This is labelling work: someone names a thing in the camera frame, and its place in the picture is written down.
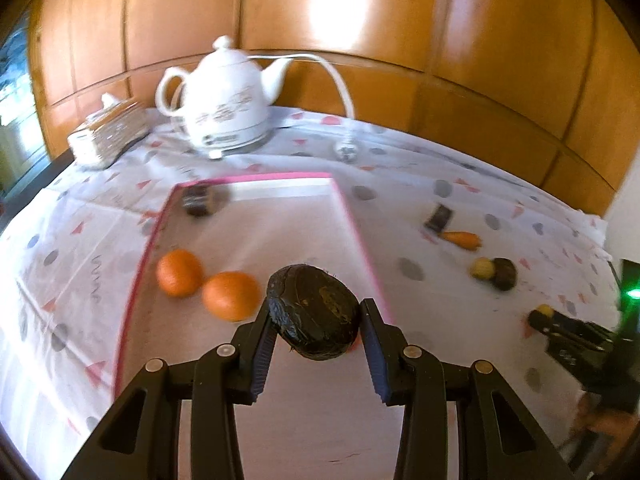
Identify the pink tray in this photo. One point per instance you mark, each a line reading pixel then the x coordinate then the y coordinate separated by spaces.
pixel 280 230

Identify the small orange carrot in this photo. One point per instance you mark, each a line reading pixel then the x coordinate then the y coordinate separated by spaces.
pixel 462 240

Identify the white ceramic electric kettle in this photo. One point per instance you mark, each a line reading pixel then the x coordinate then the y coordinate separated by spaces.
pixel 225 105

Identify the woven tissue box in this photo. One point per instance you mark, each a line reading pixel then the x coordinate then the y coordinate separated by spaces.
pixel 107 132

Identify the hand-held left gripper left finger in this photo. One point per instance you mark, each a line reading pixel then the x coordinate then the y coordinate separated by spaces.
pixel 260 360

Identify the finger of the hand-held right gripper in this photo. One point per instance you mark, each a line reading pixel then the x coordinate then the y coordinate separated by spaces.
pixel 575 335

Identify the orange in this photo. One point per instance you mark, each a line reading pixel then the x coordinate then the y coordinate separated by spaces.
pixel 230 296
pixel 180 272

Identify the small beige round fruit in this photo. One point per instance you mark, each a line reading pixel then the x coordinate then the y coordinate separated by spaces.
pixel 482 268

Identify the dark brown avocado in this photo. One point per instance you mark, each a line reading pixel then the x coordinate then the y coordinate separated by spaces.
pixel 505 274
pixel 315 310

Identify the person's right hand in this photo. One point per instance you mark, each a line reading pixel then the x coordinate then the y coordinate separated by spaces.
pixel 602 417

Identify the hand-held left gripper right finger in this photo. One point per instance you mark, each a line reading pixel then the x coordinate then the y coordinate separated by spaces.
pixel 375 360

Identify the cut dark brown fruit piece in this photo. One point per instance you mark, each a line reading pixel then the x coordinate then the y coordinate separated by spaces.
pixel 439 218

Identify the dark brown cylinder fruit piece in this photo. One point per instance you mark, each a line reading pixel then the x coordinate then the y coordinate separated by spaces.
pixel 200 201

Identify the white patterned tablecloth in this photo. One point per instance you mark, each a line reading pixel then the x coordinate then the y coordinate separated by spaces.
pixel 450 285

